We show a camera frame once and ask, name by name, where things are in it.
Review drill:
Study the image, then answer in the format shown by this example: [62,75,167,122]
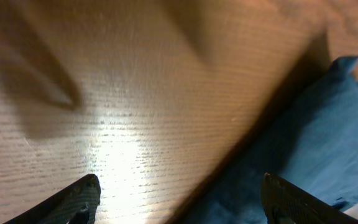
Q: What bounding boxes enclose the navy blue shorts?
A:
[183,56,358,224]

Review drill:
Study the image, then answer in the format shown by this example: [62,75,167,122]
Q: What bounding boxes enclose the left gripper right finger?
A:
[261,173,358,224]

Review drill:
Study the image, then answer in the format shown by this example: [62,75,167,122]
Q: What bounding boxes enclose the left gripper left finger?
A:
[6,174,101,224]

